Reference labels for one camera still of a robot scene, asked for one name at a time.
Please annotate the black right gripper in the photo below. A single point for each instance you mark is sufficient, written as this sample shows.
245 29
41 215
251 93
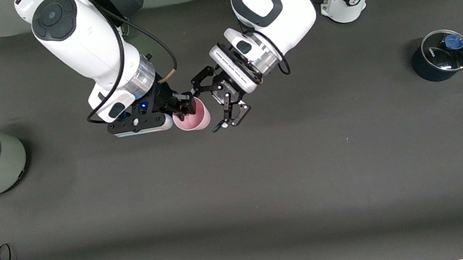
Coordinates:
161 96

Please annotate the pink plastic cup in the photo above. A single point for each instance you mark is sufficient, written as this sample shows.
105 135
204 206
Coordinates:
197 119

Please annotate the glass saucepan lid blue knob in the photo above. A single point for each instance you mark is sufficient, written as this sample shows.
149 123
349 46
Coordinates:
445 52

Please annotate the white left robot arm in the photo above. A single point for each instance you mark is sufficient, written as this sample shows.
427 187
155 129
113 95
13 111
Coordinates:
282 7

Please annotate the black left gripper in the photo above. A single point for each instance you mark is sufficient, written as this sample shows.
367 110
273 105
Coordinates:
223 90

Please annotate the dark blue saucepan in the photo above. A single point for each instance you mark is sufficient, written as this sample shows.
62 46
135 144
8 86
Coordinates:
427 71

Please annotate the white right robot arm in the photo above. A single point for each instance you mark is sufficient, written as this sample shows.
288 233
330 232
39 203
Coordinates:
80 42

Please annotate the dark grey table cloth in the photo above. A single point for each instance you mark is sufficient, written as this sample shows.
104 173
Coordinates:
268 188

